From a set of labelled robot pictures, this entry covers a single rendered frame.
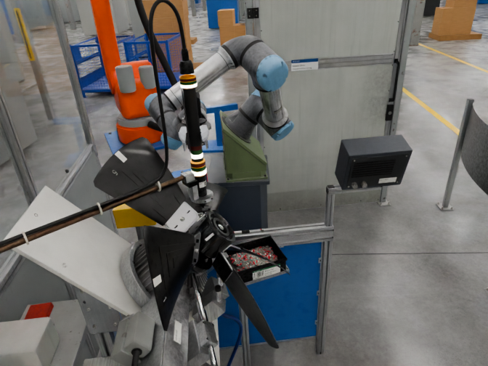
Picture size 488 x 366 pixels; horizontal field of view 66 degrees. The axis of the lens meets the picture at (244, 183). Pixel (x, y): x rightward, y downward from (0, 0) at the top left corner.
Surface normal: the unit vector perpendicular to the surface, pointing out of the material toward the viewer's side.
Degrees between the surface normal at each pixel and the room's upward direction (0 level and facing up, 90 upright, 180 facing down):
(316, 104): 90
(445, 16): 90
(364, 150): 15
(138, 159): 50
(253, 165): 90
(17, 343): 0
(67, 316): 0
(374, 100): 90
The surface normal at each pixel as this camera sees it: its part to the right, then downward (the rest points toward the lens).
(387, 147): -0.02, -0.73
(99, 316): 0.11, 0.47
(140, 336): 0.73, -0.64
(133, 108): 0.43, 0.41
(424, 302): -0.05, -0.88
